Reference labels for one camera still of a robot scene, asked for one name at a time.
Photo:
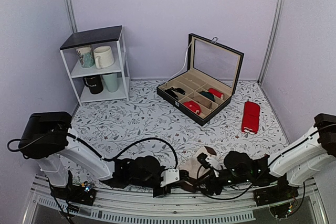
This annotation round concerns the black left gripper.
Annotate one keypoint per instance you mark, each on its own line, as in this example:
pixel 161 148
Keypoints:
pixel 165 192

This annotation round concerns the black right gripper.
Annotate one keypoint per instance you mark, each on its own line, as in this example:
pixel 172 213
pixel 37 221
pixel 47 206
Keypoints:
pixel 210 182

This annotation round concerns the cream and brown striped sock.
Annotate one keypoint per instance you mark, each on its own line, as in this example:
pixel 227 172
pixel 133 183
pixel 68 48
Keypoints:
pixel 192 165

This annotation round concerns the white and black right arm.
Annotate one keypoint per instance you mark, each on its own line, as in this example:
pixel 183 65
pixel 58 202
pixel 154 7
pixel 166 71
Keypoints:
pixel 296 162

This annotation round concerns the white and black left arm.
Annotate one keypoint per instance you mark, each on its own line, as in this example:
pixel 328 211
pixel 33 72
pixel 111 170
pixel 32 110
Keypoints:
pixel 49 135

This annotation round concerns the floral patterned table mat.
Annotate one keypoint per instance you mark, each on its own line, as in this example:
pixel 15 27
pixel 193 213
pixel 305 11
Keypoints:
pixel 148 125

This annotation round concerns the red folded sock on table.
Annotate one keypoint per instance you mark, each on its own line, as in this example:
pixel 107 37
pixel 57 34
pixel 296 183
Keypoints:
pixel 250 120

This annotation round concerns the beige rolled sock in box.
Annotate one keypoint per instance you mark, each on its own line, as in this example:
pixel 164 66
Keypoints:
pixel 203 101

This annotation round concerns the red rolled sock front compartment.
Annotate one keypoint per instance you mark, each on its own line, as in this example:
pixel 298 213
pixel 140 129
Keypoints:
pixel 193 106

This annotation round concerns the red rolled sock compartment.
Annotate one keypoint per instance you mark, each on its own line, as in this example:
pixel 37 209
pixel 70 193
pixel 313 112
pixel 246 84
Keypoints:
pixel 193 106
pixel 216 93

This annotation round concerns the dark green sock in box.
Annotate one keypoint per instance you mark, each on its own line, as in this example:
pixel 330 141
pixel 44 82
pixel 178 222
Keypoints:
pixel 208 95

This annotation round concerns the red rolled sock rear compartment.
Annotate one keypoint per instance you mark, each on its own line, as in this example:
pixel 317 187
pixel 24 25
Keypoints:
pixel 216 93

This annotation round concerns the black compartment storage box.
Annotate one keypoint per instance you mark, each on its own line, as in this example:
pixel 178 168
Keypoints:
pixel 208 64

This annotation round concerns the black sock in box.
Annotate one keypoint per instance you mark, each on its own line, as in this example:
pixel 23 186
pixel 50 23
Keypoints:
pixel 176 93

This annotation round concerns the pale green tumbler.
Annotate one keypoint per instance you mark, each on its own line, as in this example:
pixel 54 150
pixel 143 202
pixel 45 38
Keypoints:
pixel 111 81

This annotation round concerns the black ceramic mug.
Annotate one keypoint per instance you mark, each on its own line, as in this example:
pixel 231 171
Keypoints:
pixel 94 84

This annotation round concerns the white shelf with black top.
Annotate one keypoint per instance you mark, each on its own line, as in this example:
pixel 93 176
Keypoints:
pixel 109 36

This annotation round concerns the white ceramic mug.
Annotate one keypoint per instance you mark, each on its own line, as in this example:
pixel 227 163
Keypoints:
pixel 103 57

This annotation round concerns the patterned teal ceramic cup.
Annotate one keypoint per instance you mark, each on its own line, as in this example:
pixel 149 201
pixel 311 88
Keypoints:
pixel 85 55

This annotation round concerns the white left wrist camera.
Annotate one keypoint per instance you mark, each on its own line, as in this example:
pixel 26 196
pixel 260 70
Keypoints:
pixel 169 176

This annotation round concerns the aluminium table edge rail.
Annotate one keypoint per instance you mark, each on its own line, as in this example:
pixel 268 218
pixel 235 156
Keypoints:
pixel 118 206

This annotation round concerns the right aluminium corner post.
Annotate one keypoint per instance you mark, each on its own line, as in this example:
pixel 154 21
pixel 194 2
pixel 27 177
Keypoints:
pixel 271 41

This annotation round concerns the aluminium corner post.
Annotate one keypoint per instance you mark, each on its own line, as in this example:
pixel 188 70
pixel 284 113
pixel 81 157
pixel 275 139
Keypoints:
pixel 71 15
pixel 271 41

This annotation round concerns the left aluminium corner post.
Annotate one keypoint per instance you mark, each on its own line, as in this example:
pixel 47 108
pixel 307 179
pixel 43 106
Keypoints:
pixel 71 15

